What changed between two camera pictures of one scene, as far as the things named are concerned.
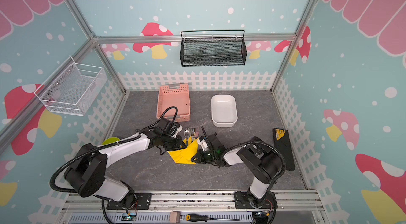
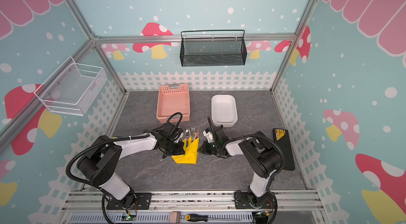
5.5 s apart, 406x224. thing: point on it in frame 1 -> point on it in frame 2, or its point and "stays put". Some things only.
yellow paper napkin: (184, 155) stays put
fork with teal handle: (193, 132) stays put
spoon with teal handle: (187, 132) stays put
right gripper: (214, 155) -> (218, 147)
